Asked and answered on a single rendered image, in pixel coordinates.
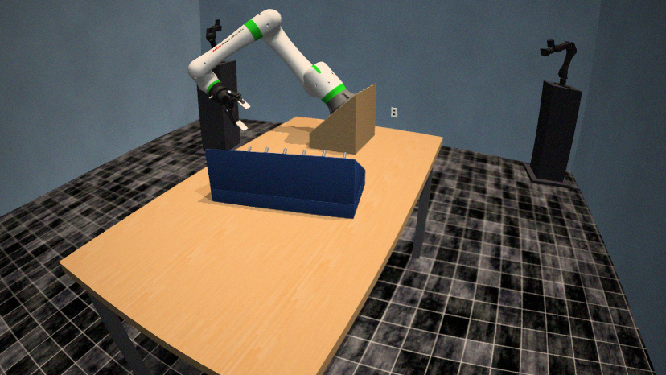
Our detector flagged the blue switch panel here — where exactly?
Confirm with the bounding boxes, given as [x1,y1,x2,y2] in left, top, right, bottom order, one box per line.
[205,146,366,219]

